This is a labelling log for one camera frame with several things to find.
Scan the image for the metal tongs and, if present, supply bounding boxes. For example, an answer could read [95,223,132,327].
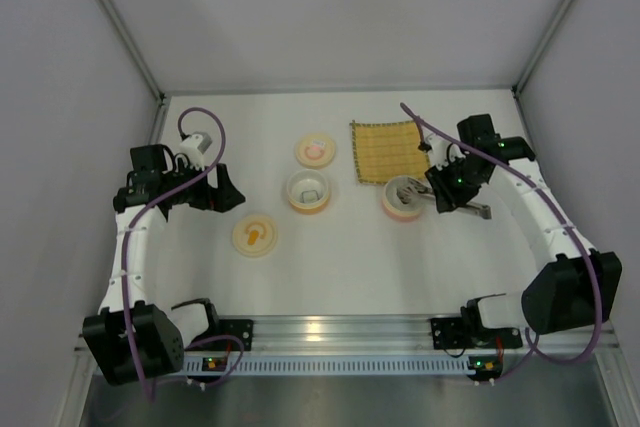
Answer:
[396,183,492,220]

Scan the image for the cream lid orange handle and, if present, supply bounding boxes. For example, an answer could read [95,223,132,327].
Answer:
[232,214,278,258]

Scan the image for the sushi roll green centre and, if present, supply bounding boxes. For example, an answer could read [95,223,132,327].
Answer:
[300,190,322,204]

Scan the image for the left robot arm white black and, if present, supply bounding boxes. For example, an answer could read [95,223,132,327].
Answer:
[82,132,253,386]

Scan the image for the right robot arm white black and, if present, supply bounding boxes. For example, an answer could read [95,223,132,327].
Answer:
[419,114,622,335]

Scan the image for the pink lunch bowl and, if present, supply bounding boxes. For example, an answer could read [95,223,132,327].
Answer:
[381,175,425,222]

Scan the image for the orange lunch bowl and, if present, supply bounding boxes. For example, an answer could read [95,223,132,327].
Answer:
[285,169,331,215]

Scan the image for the bamboo sushi mat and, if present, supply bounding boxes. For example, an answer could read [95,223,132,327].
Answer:
[350,121,430,185]

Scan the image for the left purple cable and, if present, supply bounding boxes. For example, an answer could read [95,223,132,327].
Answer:
[122,106,246,402]

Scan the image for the purple cable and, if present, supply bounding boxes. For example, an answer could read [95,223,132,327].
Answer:
[399,102,604,386]
[122,106,246,402]

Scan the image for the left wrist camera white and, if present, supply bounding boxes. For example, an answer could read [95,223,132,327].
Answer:
[178,132,212,171]

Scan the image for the cream lid pink handle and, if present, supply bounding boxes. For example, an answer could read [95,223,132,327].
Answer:
[294,132,336,169]

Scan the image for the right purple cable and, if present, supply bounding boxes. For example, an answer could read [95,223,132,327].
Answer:
[399,102,604,386]

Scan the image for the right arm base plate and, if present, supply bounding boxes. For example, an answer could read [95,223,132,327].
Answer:
[429,316,523,352]

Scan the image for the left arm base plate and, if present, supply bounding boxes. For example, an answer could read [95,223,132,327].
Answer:
[214,317,254,351]

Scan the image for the aluminium mounting rail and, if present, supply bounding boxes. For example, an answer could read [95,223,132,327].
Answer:
[74,314,619,354]

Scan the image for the slotted cable duct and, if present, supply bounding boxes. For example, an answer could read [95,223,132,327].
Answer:
[181,354,502,377]

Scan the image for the right aluminium frame post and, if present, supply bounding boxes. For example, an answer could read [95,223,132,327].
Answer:
[511,0,578,100]

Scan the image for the aluminium frame post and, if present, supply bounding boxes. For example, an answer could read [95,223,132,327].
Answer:
[511,0,578,100]
[96,0,165,104]

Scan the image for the left aluminium frame post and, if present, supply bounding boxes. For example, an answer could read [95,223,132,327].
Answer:
[96,0,165,104]

